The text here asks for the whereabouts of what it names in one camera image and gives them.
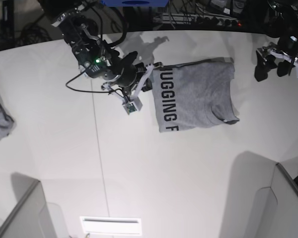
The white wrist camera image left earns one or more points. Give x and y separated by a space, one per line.
130 95

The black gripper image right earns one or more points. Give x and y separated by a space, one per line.
287 44

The grey right partition panel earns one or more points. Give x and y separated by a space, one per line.
275 208

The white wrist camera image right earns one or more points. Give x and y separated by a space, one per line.
280 56

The grey T-shirt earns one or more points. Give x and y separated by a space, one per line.
193 95

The blue box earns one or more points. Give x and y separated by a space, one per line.
134 3

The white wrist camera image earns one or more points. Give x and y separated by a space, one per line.
280 56
130 95

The white power strip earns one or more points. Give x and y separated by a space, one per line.
179 19

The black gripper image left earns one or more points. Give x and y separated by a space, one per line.
122 71

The grey left partition panel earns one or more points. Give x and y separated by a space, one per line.
30 218

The grey partition panel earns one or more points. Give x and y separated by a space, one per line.
275 208
30 218

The black cable image left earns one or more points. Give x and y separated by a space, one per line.
86 41

